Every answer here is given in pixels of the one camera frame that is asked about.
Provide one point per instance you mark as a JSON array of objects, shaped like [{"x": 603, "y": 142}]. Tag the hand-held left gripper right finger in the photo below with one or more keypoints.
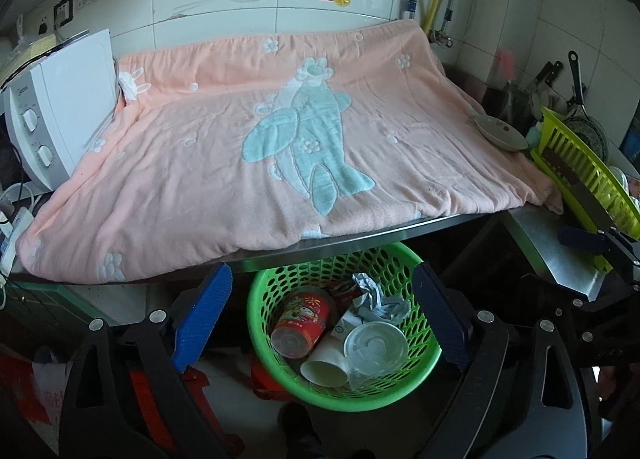
[{"x": 440, "y": 319}]

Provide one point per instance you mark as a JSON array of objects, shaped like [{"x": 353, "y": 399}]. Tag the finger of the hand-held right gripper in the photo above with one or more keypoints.
[
  {"x": 580, "y": 236},
  {"x": 600, "y": 319}
]

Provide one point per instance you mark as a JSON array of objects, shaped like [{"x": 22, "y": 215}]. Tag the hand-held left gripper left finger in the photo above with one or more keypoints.
[{"x": 202, "y": 319}]

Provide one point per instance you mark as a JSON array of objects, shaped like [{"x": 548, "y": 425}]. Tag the silver foil wrapper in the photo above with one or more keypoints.
[{"x": 380, "y": 304}]

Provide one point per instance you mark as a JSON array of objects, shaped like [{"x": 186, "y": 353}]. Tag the clear plastic cup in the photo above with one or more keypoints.
[{"x": 375, "y": 346}]

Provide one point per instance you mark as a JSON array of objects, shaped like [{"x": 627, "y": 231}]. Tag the white green milk carton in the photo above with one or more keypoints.
[{"x": 346, "y": 328}]

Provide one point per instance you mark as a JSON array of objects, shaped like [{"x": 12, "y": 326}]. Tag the red soda can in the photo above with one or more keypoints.
[{"x": 345, "y": 291}]

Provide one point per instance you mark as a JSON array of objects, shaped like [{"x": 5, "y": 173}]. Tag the red printed plastic cup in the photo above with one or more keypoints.
[{"x": 305, "y": 319}]

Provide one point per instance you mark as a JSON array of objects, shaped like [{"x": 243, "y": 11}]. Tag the green plastic basket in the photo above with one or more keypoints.
[{"x": 280, "y": 389}]

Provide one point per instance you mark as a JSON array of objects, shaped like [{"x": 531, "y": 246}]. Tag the white paper cup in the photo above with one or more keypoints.
[{"x": 327, "y": 364}]

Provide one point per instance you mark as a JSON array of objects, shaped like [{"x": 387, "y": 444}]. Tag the red plastic stool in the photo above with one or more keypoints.
[{"x": 195, "y": 389}]

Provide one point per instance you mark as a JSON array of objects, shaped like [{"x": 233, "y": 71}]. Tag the steel cleaver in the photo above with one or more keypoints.
[{"x": 560, "y": 164}]

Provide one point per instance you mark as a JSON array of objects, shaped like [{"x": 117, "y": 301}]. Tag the green plastic dish rack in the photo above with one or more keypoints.
[{"x": 575, "y": 159}]

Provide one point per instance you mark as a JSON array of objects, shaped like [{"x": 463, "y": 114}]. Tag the black frying pan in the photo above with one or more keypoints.
[{"x": 590, "y": 134}]

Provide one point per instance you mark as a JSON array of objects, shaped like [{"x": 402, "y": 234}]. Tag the white ceramic bowl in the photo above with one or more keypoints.
[{"x": 500, "y": 131}]

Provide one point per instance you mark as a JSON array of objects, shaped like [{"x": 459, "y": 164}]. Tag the pink flower printed blanket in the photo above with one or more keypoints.
[{"x": 200, "y": 179}]

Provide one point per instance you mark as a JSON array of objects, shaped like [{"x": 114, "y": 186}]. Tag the black shoe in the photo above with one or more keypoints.
[{"x": 300, "y": 434}]

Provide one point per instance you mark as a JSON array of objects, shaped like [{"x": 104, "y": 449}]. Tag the white bag with red print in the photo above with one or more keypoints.
[{"x": 50, "y": 379}]

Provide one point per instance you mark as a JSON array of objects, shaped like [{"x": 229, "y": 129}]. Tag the dark bottle with red cap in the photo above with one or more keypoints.
[{"x": 505, "y": 66}]

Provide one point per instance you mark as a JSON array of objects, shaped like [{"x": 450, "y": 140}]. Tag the white power strip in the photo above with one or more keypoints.
[{"x": 15, "y": 234}]

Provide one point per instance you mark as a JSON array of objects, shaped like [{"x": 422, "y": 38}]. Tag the white microwave oven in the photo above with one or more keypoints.
[{"x": 65, "y": 114}]

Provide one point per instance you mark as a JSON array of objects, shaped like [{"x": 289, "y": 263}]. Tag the white wall socket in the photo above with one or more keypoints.
[{"x": 44, "y": 25}]

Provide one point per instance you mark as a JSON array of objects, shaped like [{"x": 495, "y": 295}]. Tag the black wall socket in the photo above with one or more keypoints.
[{"x": 64, "y": 11}]

